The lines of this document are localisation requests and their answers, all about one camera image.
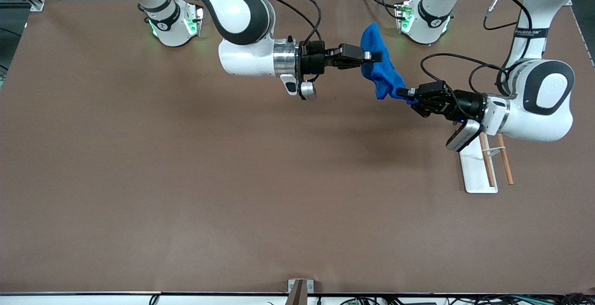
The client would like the blue towel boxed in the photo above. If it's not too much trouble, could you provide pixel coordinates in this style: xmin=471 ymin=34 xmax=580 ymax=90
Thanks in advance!
xmin=360 ymin=22 xmax=417 ymax=106

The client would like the wooden rack rod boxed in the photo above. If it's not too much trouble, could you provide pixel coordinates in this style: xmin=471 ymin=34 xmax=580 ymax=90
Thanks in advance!
xmin=480 ymin=133 xmax=496 ymax=188
xmin=496 ymin=134 xmax=515 ymax=186

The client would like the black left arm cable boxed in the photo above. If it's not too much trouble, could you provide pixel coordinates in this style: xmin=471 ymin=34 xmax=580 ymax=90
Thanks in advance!
xmin=420 ymin=0 xmax=533 ymax=97

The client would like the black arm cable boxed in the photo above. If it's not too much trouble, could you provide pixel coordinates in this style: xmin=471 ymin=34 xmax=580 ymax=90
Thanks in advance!
xmin=420 ymin=0 xmax=533 ymax=97
xmin=257 ymin=0 xmax=323 ymax=45

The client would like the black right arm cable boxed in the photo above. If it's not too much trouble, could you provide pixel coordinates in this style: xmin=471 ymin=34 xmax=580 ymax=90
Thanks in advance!
xmin=257 ymin=0 xmax=323 ymax=45

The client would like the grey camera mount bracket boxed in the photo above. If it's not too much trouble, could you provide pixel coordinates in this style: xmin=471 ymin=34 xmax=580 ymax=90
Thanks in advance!
xmin=287 ymin=279 xmax=315 ymax=305

